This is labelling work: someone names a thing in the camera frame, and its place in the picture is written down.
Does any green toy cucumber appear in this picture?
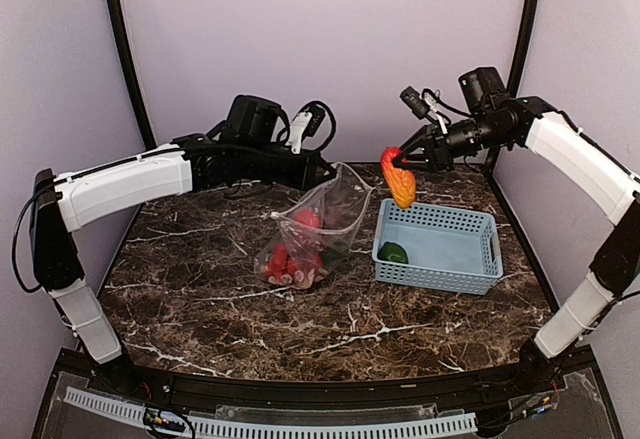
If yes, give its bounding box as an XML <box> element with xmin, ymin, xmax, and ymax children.
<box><xmin>319</xmin><ymin>241</ymin><xmax>349</xmax><ymax>270</ymax></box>

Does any light blue plastic basket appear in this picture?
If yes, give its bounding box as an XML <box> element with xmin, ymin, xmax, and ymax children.
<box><xmin>372</xmin><ymin>199</ymin><xmax>503</xmax><ymax>296</ymax></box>

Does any black frame post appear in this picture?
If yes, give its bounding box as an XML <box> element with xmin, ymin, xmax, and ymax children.
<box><xmin>483</xmin><ymin>0</ymin><xmax>545</xmax><ymax>173</ymax></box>
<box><xmin>106</xmin><ymin>0</ymin><xmax>157</xmax><ymax>150</ymax></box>

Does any right black frame post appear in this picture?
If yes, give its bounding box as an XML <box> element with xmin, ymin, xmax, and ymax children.
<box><xmin>483</xmin><ymin>0</ymin><xmax>545</xmax><ymax>173</ymax></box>

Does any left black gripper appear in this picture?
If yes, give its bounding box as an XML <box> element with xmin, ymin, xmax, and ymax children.
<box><xmin>241</xmin><ymin>141</ymin><xmax>338</xmax><ymax>191</ymax></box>

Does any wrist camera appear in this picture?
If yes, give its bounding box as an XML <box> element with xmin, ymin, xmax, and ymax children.
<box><xmin>399</xmin><ymin>86</ymin><xmax>451</xmax><ymax>134</ymax></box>
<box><xmin>276</xmin><ymin>100</ymin><xmax>337</xmax><ymax>157</ymax></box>

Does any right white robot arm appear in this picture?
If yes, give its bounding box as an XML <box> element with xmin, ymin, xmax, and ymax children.
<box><xmin>391</xmin><ymin>67</ymin><xmax>639</xmax><ymax>393</ymax></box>

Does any clear zip top bag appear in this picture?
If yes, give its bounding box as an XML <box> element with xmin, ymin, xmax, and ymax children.
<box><xmin>254</xmin><ymin>163</ymin><xmax>373</xmax><ymax>283</ymax></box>

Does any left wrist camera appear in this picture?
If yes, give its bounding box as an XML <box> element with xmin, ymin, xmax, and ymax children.
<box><xmin>276</xmin><ymin>100</ymin><xmax>337</xmax><ymax>157</ymax></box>

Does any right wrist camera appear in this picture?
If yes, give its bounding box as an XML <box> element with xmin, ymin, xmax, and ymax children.
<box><xmin>399</xmin><ymin>86</ymin><xmax>451</xmax><ymax>134</ymax></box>

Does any light blue slotted cable duct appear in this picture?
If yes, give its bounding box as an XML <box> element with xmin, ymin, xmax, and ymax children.
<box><xmin>63</xmin><ymin>386</ymin><xmax>478</xmax><ymax>438</ymax></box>

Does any left black frame post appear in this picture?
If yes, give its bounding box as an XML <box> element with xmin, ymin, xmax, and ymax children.
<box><xmin>106</xmin><ymin>0</ymin><xmax>157</xmax><ymax>150</ymax></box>

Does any black front rail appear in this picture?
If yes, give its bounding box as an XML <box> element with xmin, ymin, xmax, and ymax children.
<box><xmin>54</xmin><ymin>348</ymin><xmax>596</xmax><ymax>415</ymax></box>

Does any orange red toy mango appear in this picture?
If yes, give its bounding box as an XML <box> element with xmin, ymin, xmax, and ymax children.
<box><xmin>380</xmin><ymin>147</ymin><xmax>416</xmax><ymax>209</ymax></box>

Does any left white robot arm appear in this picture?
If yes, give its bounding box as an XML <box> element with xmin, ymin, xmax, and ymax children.
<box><xmin>19</xmin><ymin>95</ymin><xmax>337</xmax><ymax>395</ymax></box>

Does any red lychee bunch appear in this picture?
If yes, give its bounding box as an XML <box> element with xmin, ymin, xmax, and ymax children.
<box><xmin>257</xmin><ymin>241</ymin><xmax>329</xmax><ymax>290</ymax></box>

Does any red toy fruit ball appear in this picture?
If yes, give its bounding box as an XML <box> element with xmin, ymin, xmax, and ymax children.
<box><xmin>293</xmin><ymin>208</ymin><xmax>323</xmax><ymax>230</ymax></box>

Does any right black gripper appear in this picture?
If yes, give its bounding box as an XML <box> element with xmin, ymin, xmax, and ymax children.
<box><xmin>393</xmin><ymin>112</ymin><xmax>510</xmax><ymax>172</ymax></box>

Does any green toy avocado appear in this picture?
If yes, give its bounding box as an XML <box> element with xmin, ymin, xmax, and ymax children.
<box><xmin>377</xmin><ymin>242</ymin><xmax>409</xmax><ymax>264</ymax></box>

